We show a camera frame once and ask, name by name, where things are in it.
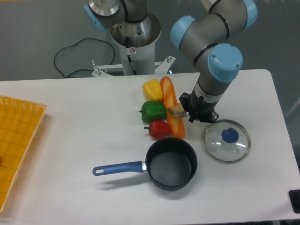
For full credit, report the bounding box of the dark blue saucepan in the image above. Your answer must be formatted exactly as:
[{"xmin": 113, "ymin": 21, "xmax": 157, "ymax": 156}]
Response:
[{"xmin": 92, "ymin": 137, "xmax": 198, "ymax": 191}]

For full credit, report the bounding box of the bagged toast slice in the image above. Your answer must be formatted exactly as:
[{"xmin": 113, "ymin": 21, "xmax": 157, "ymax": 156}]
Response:
[{"xmin": 167, "ymin": 103, "xmax": 189, "ymax": 118}]

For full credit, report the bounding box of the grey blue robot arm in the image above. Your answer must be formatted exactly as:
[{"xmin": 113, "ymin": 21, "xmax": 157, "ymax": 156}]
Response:
[{"xmin": 83, "ymin": 0, "xmax": 257, "ymax": 123}]

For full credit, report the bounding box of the black corner device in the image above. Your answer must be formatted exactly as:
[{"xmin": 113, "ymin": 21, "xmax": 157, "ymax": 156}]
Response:
[{"xmin": 288, "ymin": 189, "xmax": 300, "ymax": 214}]

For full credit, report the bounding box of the green bell pepper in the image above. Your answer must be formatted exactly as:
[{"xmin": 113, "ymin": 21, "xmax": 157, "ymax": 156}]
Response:
[{"xmin": 139, "ymin": 101, "xmax": 166, "ymax": 123}]

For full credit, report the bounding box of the yellow bell pepper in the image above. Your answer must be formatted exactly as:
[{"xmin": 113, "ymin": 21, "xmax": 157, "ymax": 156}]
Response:
[{"xmin": 142, "ymin": 79, "xmax": 163, "ymax": 102}]

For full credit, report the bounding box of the yellow plastic basket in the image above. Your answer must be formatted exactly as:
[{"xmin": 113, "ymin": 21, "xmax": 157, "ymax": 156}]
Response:
[{"xmin": 0, "ymin": 96, "xmax": 47, "ymax": 212}]

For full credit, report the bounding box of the glass lid blue knob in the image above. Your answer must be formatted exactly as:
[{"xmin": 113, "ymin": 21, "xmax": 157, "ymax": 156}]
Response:
[{"xmin": 203, "ymin": 119, "xmax": 251, "ymax": 164}]

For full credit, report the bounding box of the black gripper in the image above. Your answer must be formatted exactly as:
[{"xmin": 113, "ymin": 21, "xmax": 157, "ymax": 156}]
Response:
[{"xmin": 179, "ymin": 92, "xmax": 219, "ymax": 123}]

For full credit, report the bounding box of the black floor cable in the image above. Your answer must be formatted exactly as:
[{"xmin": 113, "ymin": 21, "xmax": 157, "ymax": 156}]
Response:
[{"xmin": 53, "ymin": 37, "xmax": 116, "ymax": 79}]

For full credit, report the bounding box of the orange baguette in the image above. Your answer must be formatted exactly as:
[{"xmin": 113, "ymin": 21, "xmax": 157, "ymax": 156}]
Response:
[{"xmin": 160, "ymin": 76, "xmax": 185, "ymax": 139}]

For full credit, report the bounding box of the red bell pepper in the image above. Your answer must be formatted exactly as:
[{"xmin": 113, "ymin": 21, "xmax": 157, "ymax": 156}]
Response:
[{"xmin": 144, "ymin": 120, "xmax": 171, "ymax": 139}]

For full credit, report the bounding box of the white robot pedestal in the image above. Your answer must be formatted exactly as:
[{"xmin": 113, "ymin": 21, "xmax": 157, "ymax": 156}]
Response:
[{"xmin": 91, "ymin": 12, "xmax": 176, "ymax": 77}]

